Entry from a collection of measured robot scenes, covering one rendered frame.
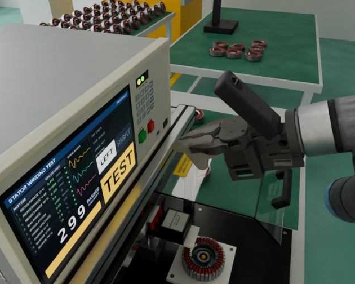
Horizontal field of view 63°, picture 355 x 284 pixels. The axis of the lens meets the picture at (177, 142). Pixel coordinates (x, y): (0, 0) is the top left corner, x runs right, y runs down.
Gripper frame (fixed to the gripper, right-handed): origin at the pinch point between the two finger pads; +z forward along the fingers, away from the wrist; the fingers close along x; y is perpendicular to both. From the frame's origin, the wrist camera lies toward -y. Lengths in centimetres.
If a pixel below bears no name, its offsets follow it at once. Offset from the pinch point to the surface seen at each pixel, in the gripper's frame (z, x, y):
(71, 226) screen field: 6.7, -21.2, -2.3
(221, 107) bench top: 27, 91, 36
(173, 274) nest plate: 17.4, -2.1, 36.6
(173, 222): 13.2, 2.9, 23.2
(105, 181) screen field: 6.6, -12.6, -2.5
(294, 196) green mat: -7, 40, 52
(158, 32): 166, 327, 14
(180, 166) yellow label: 6.8, 7.1, 10.2
